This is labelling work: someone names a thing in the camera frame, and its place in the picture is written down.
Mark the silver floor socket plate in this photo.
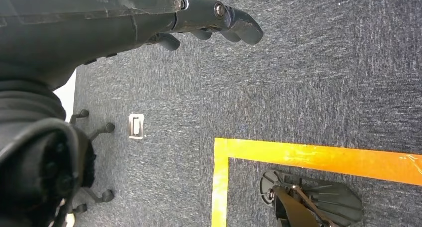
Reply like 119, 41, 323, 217
128, 113, 145, 140

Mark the yellow floor tape marking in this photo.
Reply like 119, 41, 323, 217
211, 138, 422, 227

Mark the black robot foot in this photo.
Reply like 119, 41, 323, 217
258, 168, 364, 227

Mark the white desk end panel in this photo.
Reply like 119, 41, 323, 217
52, 70, 77, 123

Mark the black castor chair base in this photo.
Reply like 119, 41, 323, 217
67, 108, 116, 216

